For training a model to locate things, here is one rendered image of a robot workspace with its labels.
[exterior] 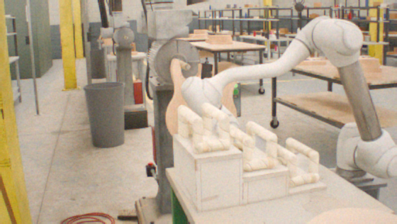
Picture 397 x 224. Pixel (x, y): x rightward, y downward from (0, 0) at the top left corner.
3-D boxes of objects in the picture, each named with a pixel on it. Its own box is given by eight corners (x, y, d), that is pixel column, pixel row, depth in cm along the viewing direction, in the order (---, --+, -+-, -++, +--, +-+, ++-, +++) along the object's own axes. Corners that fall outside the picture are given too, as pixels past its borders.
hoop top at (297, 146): (284, 145, 154) (284, 137, 153) (291, 144, 155) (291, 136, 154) (312, 161, 136) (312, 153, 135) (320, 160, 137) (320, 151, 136)
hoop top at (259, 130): (244, 129, 148) (244, 120, 147) (252, 128, 149) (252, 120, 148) (269, 145, 129) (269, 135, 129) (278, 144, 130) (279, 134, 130)
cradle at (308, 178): (286, 184, 137) (287, 176, 136) (315, 178, 140) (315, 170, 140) (291, 188, 134) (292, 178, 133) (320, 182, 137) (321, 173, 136)
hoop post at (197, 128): (191, 151, 126) (190, 120, 123) (201, 149, 127) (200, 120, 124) (195, 154, 123) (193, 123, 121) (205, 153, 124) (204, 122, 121)
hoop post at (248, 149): (241, 169, 132) (241, 140, 130) (250, 167, 133) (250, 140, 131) (245, 172, 129) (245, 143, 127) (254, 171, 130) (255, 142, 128)
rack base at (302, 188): (253, 169, 156) (253, 166, 156) (288, 163, 161) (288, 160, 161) (288, 196, 131) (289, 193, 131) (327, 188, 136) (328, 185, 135)
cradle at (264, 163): (242, 169, 131) (242, 159, 130) (274, 164, 134) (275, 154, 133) (247, 172, 128) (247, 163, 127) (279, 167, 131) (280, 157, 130)
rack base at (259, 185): (213, 175, 152) (212, 151, 150) (254, 169, 157) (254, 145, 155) (243, 205, 127) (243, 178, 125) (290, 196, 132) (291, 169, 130)
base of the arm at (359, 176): (354, 165, 217) (355, 155, 216) (375, 180, 196) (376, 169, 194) (324, 168, 215) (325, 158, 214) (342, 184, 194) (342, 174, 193)
